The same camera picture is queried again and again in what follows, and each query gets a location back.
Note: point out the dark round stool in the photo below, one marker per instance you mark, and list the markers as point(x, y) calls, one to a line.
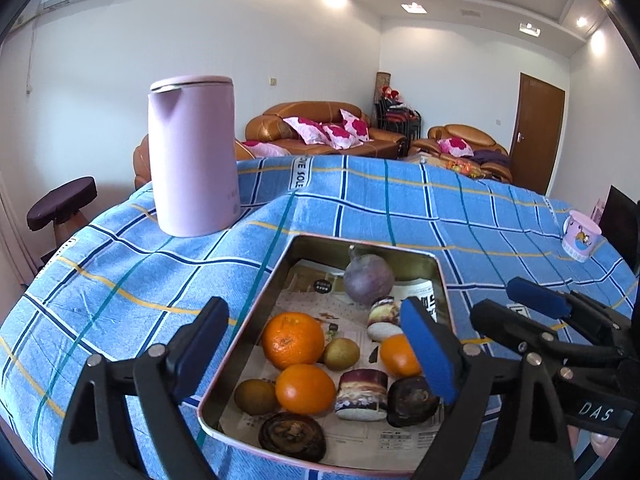
point(60, 200)

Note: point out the cut taro piece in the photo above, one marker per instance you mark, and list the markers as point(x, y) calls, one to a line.
point(361, 392)

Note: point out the dark water chestnut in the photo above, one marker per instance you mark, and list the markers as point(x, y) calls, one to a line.
point(292, 435)
point(412, 400)

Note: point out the orange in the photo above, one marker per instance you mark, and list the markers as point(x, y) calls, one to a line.
point(292, 341)
point(305, 389)
point(397, 355)

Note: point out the round purple fruit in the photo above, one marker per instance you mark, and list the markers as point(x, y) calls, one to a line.
point(368, 278)

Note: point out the pink cartoon cup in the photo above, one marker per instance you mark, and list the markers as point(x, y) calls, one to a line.
point(580, 237)

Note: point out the pink electric kettle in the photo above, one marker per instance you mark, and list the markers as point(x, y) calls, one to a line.
point(192, 160)

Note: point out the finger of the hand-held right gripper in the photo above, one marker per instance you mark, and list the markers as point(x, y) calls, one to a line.
point(500, 322)
point(535, 295)

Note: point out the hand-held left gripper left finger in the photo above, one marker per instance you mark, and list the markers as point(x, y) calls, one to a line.
point(197, 355)

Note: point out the long brown leather sofa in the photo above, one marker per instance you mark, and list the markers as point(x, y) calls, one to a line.
point(272, 130)

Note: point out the pink flowered pillow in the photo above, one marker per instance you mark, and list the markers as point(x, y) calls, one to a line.
point(305, 131)
point(356, 124)
point(455, 147)
point(267, 149)
point(342, 136)

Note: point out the small brown fruit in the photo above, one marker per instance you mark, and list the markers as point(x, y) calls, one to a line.
point(255, 396)
point(341, 355)

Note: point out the red toys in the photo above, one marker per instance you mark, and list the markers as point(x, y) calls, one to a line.
point(391, 93)

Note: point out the person's right hand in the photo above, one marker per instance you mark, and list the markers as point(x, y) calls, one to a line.
point(600, 439)

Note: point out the black television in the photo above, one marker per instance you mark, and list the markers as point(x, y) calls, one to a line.
point(617, 215)

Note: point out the blue checked tablecloth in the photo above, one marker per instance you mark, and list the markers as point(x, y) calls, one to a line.
point(400, 200)

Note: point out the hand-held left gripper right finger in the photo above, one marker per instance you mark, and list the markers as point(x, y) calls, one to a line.
point(425, 350)

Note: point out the brown wooden door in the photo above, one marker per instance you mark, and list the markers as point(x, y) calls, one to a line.
point(537, 130)

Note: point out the cluttered coffee table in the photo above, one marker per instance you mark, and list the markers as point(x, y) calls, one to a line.
point(450, 162)

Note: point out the dark purple cloth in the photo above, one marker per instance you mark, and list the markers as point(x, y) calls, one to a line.
point(490, 156)

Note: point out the stacked dark chairs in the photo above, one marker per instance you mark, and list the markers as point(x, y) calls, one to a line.
point(397, 117)

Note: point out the tall brown cylinder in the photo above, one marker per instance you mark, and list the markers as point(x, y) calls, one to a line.
point(382, 82)

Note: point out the pink tin box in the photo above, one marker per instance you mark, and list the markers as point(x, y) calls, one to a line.
point(305, 285)

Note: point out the square ceiling light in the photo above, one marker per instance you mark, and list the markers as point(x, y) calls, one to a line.
point(530, 28)
point(413, 7)

